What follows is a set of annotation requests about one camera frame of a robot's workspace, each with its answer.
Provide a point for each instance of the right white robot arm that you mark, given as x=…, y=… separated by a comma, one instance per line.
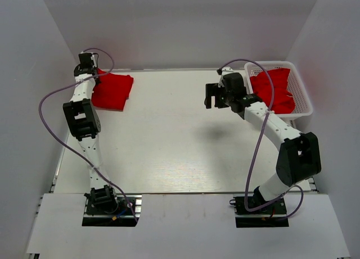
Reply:
x=298, y=153

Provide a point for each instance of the red t shirt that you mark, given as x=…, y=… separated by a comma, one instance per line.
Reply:
x=112, y=92

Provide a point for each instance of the red t shirts in basket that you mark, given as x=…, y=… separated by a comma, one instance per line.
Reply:
x=283, y=100

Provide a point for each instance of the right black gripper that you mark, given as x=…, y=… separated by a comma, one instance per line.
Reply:
x=212, y=90

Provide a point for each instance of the white plastic basket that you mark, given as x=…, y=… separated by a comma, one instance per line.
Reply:
x=295, y=86

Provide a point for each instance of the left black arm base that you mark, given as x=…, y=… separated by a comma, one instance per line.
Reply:
x=105, y=208

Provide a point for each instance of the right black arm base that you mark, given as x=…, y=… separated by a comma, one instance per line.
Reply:
x=273, y=216

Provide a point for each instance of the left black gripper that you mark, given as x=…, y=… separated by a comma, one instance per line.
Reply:
x=98, y=81

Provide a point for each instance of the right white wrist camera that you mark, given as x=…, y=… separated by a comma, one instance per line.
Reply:
x=222, y=72

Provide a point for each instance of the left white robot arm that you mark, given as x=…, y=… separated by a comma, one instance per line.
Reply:
x=84, y=123

